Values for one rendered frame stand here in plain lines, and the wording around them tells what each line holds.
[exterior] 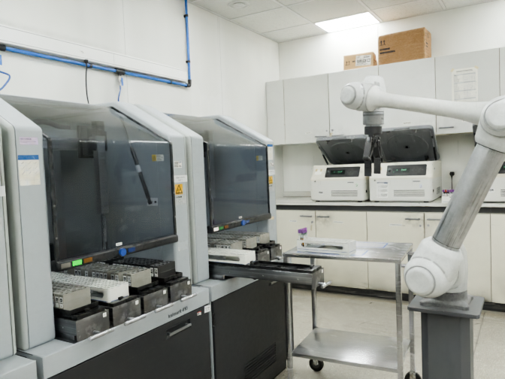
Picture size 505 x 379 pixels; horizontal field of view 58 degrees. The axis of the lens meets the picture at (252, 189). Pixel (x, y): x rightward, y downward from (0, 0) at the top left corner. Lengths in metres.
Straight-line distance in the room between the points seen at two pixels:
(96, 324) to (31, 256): 0.32
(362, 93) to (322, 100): 2.99
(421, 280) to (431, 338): 0.36
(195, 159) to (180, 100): 1.76
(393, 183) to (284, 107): 1.49
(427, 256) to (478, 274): 2.55
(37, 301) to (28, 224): 0.25
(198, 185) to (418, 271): 1.06
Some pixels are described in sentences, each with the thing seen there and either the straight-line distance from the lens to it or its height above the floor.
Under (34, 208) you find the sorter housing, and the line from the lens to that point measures 1.61.
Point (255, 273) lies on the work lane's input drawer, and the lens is 2.16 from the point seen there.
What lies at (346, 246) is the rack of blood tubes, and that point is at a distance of 2.34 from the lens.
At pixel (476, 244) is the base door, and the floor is 0.56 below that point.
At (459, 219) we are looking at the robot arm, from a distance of 1.73.
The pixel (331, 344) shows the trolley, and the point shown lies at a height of 0.28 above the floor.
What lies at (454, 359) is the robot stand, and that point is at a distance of 2.05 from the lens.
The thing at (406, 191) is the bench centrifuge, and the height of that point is 1.00.
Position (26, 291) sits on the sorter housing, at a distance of 1.62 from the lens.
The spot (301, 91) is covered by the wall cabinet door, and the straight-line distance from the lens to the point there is 4.94.
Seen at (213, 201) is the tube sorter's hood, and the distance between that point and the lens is 2.26.
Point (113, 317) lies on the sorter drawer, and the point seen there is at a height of 0.77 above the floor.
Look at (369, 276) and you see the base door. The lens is 4.48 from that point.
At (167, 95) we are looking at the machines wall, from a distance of 3.78.
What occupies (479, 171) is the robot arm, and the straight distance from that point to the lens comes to 1.70.
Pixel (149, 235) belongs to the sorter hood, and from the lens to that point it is 1.93.
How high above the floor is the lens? 1.29
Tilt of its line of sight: 3 degrees down
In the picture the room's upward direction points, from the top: 2 degrees counter-clockwise
